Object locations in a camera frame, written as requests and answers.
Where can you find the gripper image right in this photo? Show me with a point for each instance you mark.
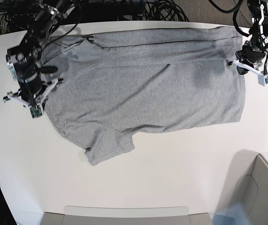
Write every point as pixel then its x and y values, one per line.
pixel 248 60

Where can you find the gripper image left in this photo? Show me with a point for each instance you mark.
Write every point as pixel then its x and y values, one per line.
pixel 34 92

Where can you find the grey T-shirt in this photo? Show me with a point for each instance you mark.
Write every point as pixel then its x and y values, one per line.
pixel 116 84

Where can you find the grey bin at right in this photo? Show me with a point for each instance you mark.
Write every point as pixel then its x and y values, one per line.
pixel 249 203

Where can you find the grey bin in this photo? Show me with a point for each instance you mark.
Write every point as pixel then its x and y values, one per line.
pixel 249 203
pixel 75 215

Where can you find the grey bin at bottom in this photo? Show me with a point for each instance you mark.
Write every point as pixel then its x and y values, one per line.
pixel 75 215

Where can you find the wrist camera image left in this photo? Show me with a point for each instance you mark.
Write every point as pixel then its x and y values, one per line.
pixel 37 111

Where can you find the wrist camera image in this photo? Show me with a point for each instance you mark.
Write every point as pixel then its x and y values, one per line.
pixel 37 111
pixel 263 79

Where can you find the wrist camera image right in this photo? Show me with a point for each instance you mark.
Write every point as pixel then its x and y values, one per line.
pixel 263 79

